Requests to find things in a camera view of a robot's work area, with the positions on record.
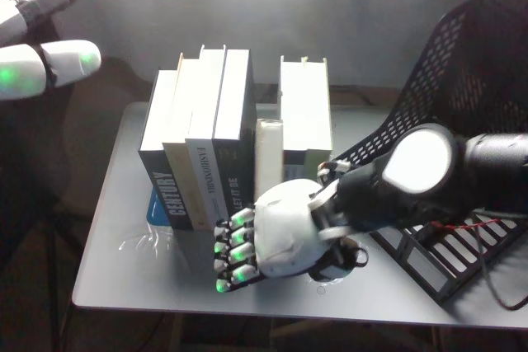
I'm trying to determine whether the white cloth backdrop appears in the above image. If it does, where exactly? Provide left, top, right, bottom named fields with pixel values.
left=53, top=0, right=512, bottom=93

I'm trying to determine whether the cream spine book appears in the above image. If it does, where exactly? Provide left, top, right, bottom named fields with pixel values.
left=162, top=53, right=219, bottom=232

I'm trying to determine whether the dark grey Century book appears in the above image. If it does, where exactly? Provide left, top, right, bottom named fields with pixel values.
left=138, top=69, right=194, bottom=230

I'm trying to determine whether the dark book with grey label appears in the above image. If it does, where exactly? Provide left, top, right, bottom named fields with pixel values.
left=278, top=54, right=309, bottom=183

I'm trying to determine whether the white Fashionopolis book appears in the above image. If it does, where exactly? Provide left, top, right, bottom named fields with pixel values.
left=184, top=44, right=231, bottom=232

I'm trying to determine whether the pale green spine book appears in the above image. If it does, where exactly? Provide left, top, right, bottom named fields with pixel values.
left=302, top=56, right=334, bottom=171

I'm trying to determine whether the grey cable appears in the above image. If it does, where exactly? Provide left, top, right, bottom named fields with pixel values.
left=474, top=219, right=528, bottom=312

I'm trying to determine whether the black Let It Be book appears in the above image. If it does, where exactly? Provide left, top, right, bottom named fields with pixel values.
left=211, top=48, right=259, bottom=225

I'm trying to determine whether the red cable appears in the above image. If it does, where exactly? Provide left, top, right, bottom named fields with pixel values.
left=427, top=214, right=515, bottom=234

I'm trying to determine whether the black slotted file tray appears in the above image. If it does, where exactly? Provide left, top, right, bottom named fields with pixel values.
left=329, top=0, right=528, bottom=307

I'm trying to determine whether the plain tan cover book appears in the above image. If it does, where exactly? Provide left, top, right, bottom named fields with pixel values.
left=252, top=117, right=286, bottom=204

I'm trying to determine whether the blue plastic bookend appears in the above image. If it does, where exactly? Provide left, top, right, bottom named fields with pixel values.
left=146, top=186, right=172, bottom=228

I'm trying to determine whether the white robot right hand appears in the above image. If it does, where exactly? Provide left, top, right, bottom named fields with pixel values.
left=212, top=178, right=368, bottom=293

